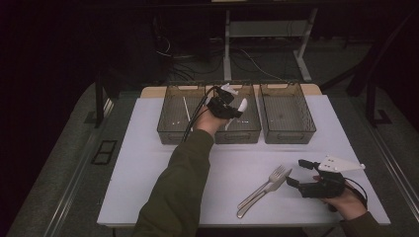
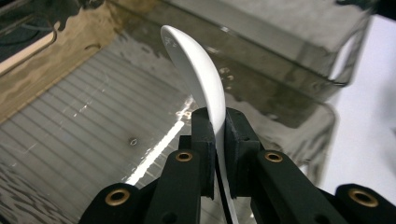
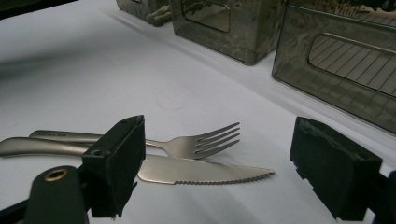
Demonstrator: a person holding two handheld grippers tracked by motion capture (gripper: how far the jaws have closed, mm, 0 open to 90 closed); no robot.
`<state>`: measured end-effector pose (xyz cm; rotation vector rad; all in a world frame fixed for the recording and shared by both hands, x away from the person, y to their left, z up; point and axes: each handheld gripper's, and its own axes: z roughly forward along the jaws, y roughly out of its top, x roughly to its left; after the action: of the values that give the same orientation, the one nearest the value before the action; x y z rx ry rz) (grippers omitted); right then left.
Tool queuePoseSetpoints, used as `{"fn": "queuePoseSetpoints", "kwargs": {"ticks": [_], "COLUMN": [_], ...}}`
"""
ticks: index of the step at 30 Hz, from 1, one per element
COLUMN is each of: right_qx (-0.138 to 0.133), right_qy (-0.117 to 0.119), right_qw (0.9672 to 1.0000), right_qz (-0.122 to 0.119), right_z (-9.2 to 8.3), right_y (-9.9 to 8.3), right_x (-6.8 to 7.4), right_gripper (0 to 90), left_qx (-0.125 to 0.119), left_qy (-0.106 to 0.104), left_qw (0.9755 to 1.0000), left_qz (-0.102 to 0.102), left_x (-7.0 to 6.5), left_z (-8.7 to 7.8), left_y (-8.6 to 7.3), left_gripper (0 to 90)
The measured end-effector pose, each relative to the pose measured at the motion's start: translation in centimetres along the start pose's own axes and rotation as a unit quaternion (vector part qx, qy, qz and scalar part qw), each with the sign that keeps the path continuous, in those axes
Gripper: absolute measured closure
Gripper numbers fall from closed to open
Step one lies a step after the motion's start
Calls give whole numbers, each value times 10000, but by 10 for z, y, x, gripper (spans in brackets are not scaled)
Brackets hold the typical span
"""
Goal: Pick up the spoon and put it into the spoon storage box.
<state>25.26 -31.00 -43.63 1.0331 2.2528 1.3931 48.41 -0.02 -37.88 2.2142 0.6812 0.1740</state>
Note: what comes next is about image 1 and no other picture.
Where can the white chopstick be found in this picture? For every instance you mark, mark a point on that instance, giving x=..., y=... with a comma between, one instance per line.
x=187, y=112

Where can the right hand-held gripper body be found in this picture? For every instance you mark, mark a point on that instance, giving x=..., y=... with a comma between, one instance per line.
x=322, y=189

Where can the white metal stand frame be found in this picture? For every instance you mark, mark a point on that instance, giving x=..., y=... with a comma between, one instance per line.
x=226, y=49

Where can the smoky clear plastic basket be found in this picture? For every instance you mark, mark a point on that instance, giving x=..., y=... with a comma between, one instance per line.
x=174, y=113
x=286, y=113
x=250, y=121

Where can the black diagonal stand bar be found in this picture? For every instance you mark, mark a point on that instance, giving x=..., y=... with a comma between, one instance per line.
x=369, y=64

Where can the black stand post with foot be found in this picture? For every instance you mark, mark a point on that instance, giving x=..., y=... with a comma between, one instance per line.
x=371, y=105

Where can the black metal stand post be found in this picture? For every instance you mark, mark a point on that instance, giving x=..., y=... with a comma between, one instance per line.
x=99, y=105

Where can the person's left hand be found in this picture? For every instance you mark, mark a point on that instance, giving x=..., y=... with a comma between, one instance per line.
x=210, y=123

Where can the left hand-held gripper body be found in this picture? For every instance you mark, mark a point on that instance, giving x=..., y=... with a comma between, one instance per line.
x=219, y=107

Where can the white table mat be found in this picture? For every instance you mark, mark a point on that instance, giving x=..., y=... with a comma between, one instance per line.
x=250, y=154

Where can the person's right hand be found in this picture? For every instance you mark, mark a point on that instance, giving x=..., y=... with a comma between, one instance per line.
x=346, y=205

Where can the metal fork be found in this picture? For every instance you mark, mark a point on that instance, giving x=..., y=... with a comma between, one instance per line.
x=277, y=173

